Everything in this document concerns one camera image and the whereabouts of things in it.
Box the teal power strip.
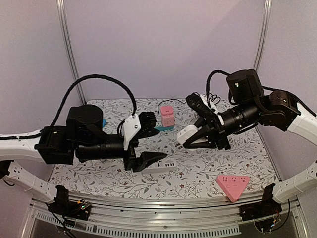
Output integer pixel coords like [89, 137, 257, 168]
[155, 126, 174, 131]

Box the white charger adapter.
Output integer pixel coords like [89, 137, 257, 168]
[176, 125, 198, 147]

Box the white power strip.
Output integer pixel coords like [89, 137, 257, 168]
[142, 159, 177, 174]

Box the pink cube socket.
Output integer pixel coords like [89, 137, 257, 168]
[161, 114, 175, 127]

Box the black usb cable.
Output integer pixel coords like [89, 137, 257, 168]
[157, 98, 189, 115]

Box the small pink square adapter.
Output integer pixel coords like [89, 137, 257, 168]
[159, 105, 174, 116]

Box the pink triangular power strip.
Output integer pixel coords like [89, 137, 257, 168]
[216, 175, 250, 202]

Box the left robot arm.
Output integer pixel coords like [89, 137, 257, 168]
[0, 105, 167, 215]

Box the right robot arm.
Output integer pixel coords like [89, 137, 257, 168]
[176, 69, 317, 150]

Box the floral table mat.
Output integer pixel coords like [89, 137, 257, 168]
[49, 99, 278, 200]

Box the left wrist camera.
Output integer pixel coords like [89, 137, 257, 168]
[122, 112, 157, 151]

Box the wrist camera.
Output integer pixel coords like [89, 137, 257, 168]
[122, 112, 157, 151]
[185, 93, 217, 118]

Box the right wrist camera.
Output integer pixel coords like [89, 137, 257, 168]
[185, 93, 217, 118]

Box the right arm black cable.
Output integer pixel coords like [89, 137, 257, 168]
[205, 69, 233, 110]

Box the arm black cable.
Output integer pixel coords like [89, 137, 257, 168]
[51, 73, 137, 129]
[205, 69, 233, 110]

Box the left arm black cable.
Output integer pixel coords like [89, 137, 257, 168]
[51, 73, 137, 129]

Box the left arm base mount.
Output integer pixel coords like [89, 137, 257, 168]
[48, 185, 92, 221]

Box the aluminium front rail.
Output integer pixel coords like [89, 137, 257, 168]
[19, 190, 310, 238]

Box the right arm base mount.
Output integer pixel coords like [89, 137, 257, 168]
[239, 183, 282, 221]

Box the right aluminium frame post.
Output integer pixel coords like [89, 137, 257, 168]
[253, 0, 272, 71]

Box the aluminium frame post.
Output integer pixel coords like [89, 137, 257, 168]
[253, 0, 272, 71]
[55, 0, 86, 105]

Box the left aluminium frame post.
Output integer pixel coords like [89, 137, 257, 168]
[55, 0, 86, 105]

